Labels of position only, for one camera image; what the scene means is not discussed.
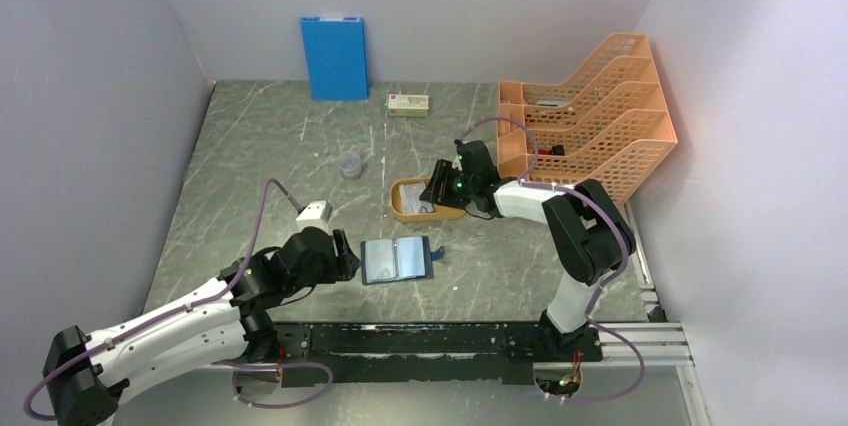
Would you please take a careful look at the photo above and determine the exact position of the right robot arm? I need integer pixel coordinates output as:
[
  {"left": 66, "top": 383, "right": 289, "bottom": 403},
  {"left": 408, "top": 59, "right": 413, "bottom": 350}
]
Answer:
[{"left": 420, "top": 140, "right": 636, "bottom": 360}]

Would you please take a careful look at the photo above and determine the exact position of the blue card holder wallet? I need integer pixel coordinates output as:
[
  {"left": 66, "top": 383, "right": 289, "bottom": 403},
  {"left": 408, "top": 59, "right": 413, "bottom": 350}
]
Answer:
[{"left": 360, "top": 236, "right": 445, "bottom": 286}]

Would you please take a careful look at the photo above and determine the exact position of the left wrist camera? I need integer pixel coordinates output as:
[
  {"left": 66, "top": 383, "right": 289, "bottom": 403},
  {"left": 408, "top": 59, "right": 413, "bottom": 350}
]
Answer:
[{"left": 295, "top": 200, "right": 333, "bottom": 232}]

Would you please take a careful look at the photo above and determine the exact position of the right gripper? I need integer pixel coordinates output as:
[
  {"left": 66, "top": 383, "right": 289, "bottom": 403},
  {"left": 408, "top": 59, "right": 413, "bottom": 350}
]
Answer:
[{"left": 419, "top": 159, "right": 477, "bottom": 210}]

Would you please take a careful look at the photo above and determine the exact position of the blue folder box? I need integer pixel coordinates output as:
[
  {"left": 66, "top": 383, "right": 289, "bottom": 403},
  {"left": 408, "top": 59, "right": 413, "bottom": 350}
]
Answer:
[{"left": 299, "top": 16, "right": 369, "bottom": 102}]

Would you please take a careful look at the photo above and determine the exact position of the orange mesh file rack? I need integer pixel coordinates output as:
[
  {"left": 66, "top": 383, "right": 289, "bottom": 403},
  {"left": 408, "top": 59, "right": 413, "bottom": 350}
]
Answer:
[{"left": 495, "top": 33, "right": 678, "bottom": 204}]

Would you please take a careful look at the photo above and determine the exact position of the white VIP credit card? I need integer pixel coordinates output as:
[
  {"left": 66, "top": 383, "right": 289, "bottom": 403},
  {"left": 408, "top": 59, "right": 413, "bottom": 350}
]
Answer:
[{"left": 398, "top": 181, "right": 434, "bottom": 215}]

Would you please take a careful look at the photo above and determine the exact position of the small red white box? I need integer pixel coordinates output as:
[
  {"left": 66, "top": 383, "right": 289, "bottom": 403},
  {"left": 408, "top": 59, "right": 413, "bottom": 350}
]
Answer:
[{"left": 386, "top": 94, "right": 430, "bottom": 117}]

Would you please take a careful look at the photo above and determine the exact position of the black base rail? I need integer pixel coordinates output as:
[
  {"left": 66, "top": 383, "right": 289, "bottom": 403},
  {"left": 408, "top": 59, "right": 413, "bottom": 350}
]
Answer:
[{"left": 235, "top": 321, "right": 603, "bottom": 388}]

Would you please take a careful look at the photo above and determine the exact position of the small clear plastic cup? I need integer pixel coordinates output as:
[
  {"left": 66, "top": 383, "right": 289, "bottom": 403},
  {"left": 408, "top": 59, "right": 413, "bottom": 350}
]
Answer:
[{"left": 337, "top": 150, "right": 362, "bottom": 180}]

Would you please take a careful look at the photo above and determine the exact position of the orange oval tray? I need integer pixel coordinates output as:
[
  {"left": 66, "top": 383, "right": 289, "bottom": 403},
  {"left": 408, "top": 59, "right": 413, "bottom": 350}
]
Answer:
[{"left": 390, "top": 178, "right": 465, "bottom": 223}]

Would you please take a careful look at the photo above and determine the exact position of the red black item in rack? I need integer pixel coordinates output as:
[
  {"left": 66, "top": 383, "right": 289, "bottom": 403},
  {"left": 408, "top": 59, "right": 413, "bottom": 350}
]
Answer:
[{"left": 528, "top": 144, "right": 566, "bottom": 156}]

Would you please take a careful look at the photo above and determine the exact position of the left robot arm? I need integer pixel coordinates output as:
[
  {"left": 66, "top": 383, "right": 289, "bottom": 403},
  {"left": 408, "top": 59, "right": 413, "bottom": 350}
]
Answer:
[{"left": 43, "top": 227, "right": 360, "bottom": 425}]

